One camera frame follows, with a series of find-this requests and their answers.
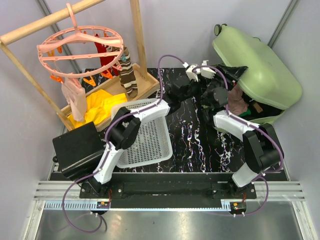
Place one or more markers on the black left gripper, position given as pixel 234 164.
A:
pixel 200 89

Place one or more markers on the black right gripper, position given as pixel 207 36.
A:
pixel 236 73

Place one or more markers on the green hard-shell suitcase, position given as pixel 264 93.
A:
pixel 269 88

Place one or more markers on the pink sweater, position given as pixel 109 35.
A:
pixel 236 103

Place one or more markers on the green shirt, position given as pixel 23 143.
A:
pixel 245 114

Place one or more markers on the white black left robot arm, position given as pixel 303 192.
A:
pixel 124 127

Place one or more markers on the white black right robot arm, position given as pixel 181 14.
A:
pixel 262 149

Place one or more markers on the brown striped sock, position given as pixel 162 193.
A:
pixel 127 76

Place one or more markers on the white plastic mesh basket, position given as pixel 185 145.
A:
pixel 152 144

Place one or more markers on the teal clothespin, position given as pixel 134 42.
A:
pixel 123 58

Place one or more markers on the wooden clothes rack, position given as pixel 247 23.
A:
pixel 108 80

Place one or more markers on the yellow shorts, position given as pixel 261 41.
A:
pixel 99 106

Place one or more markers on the orange clothespin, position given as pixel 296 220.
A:
pixel 90 81

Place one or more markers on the pink round clip hanger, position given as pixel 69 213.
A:
pixel 83 43

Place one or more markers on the pale pink garment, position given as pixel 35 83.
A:
pixel 75 96

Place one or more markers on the black box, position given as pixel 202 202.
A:
pixel 78 152

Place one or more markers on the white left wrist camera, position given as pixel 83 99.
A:
pixel 190 72

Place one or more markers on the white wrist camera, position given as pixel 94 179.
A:
pixel 206 72
pixel 190 72

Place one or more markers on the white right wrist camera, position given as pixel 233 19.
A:
pixel 206 72

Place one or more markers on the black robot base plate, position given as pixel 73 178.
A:
pixel 152 192

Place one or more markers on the aluminium frame rail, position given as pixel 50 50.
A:
pixel 286 191

